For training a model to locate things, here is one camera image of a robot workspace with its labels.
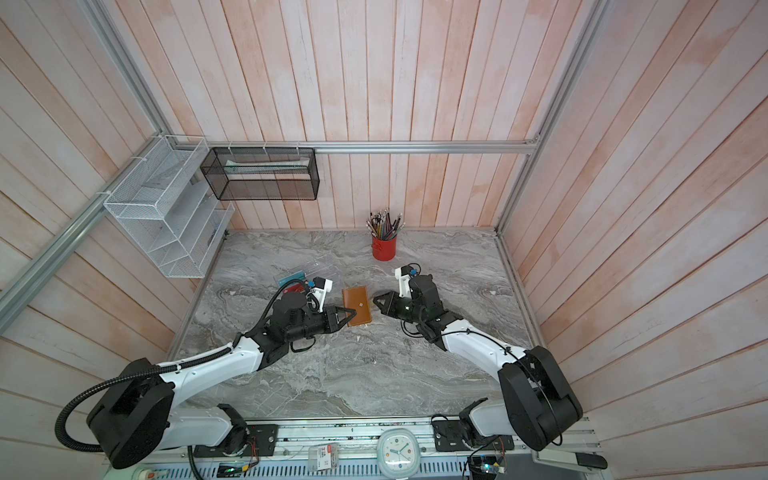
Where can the green circuit board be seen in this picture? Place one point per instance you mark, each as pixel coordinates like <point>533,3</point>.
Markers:
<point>231,470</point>
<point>483,468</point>

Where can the green circuit board left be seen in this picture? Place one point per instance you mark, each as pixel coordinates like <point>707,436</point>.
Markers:
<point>231,470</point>

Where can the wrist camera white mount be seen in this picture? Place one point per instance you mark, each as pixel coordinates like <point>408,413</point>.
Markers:
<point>319,288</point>
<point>403,275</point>

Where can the red VIP card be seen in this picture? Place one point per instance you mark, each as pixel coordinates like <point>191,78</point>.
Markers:
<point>294,289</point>

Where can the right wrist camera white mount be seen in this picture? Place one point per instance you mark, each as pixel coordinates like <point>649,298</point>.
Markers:
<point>403,275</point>

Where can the bundle of coloured pencils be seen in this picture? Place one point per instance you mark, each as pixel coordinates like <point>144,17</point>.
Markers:
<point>383,226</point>

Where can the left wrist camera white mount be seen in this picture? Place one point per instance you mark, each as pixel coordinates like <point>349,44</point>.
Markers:
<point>319,288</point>

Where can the green circuit board right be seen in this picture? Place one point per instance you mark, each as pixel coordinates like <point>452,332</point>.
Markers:
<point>483,468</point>

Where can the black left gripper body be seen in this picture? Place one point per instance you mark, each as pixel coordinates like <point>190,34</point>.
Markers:
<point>314,323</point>

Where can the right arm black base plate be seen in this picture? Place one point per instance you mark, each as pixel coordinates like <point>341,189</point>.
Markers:
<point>459,435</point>

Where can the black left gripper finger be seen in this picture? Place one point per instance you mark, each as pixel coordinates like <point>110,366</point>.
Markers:
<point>343,312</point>
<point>339,322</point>

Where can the white wire mesh shelf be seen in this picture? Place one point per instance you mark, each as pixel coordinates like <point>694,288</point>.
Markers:
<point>169,210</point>

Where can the clear acrylic card display stand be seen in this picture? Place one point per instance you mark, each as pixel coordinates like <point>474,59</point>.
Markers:
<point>307,270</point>

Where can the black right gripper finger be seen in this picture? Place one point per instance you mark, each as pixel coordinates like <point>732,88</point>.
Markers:
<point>382,301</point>
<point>385,310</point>

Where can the red metal pencil bucket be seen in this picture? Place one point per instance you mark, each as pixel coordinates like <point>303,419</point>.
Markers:
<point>384,250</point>

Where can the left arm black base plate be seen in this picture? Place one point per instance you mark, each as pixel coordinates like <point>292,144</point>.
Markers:
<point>256,440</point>

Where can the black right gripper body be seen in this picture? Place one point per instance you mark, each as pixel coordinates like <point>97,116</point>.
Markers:
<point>405,309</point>

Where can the white analog clock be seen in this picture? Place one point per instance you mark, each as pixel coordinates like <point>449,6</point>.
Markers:
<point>398,454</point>

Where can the small red white box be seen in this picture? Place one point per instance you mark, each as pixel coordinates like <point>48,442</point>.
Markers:
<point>322,458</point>

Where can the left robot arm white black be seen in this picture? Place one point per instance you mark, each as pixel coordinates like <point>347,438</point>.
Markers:
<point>143,412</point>

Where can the aluminium mounting rail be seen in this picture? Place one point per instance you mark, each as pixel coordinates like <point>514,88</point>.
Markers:
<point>357,439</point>

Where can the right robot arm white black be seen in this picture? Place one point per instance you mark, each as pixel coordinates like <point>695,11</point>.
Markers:
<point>538,404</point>

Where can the black mesh wall basket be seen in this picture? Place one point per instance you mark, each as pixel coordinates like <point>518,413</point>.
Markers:
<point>262,173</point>

